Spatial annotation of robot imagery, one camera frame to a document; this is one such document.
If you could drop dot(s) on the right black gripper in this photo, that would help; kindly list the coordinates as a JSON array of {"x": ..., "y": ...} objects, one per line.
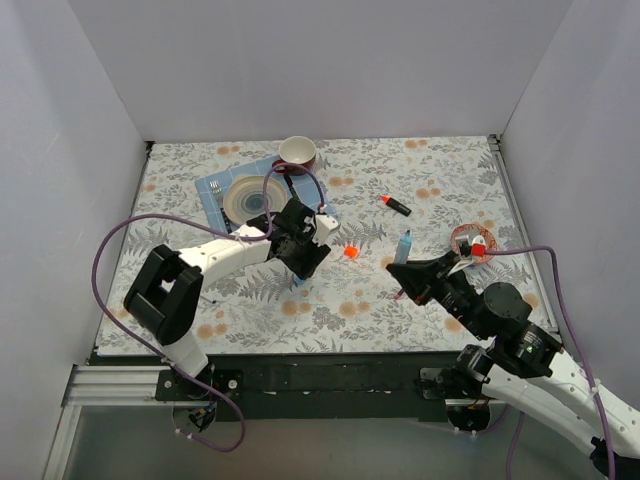
[{"x": 436, "y": 282}]

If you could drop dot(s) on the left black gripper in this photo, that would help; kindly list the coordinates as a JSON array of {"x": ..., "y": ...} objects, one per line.
[{"x": 305, "y": 260}]

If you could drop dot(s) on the light blue highlighter cap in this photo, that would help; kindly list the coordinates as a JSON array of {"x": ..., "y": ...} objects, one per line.
[{"x": 300, "y": 281}]

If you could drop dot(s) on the light blue highlighter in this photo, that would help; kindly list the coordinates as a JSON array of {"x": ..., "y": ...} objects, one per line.
[{"x": 403, "y": 248}]

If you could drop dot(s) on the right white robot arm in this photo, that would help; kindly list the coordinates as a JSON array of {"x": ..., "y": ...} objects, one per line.
[{"x": 525, "y": 366}]

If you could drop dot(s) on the orange highlighter cap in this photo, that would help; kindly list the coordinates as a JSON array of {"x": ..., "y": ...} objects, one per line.
[{"x": 351, "y": 251}]

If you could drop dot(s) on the red patterned bowl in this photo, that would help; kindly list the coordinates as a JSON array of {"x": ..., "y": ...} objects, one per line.
[{"x": 473, "y": 229}]

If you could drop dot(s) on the orange black highlighter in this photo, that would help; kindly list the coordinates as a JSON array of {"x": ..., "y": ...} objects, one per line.
[{"x": 396, "y": 205}]

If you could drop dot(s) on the floral tablecloth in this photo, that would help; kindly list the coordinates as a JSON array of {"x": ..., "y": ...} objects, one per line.
[{"x": 348, "y": 305}]

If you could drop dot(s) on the beige striped plate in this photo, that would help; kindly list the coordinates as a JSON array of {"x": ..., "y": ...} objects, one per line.
[{"x": 244, "y": 199}]

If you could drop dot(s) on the red and white cup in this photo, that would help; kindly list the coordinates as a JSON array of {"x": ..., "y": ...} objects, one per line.
[{"x": 295, "y": 150}]

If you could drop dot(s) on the blue tiled placemat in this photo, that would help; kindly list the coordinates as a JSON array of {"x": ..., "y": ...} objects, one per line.
[{"x": 304, "y": 186}]

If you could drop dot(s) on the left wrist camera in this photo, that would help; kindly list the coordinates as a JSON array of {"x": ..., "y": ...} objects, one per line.
[{"x": 325, "y": 227}]

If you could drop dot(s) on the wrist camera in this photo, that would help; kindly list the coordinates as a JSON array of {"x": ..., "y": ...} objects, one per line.
[
  {"x": 471, "y": 250},
  {"x": 325, "y": 227}
]

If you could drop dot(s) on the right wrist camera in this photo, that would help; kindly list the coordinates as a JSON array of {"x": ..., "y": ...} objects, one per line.
[{"x": 471, "y": 250}]

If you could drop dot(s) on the black handled knife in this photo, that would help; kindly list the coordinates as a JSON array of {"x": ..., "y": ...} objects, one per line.
[{"x": 289, "y": 182}]

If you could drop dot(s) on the black handled fork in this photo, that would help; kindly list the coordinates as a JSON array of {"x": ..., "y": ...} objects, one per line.
[{"x": 218, "y": 195}]

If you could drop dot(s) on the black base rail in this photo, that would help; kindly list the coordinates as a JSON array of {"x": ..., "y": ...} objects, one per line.
[{"x": 283, "y": 386}]

